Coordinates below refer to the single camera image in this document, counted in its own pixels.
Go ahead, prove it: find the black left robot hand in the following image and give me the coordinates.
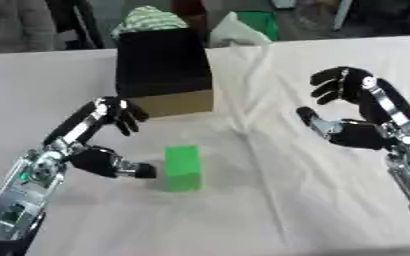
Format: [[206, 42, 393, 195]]
[[42, 96, 158, 180]]

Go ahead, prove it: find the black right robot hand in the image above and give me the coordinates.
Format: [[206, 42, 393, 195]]
[[294, 66, 410, 151]]

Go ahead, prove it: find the cardboard box with black inside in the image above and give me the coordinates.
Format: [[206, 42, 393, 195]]
[[114, 27, 216, 118]]

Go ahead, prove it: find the green rectangular block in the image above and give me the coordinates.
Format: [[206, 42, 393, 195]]
[[163, 144, 204, 193]]

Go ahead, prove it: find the striped green white cloth bundle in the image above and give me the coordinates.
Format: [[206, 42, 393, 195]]
[[108, 5, 191, 41]]

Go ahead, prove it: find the green bin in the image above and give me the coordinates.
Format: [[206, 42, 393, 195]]
[[234, 10, 281, 42]]

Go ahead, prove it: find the person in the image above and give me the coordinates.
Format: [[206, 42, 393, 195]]
[[0, 0, 58, 55]]

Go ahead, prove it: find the white plastic bag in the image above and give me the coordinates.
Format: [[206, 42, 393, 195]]
[[206, 11, 274, 49]]

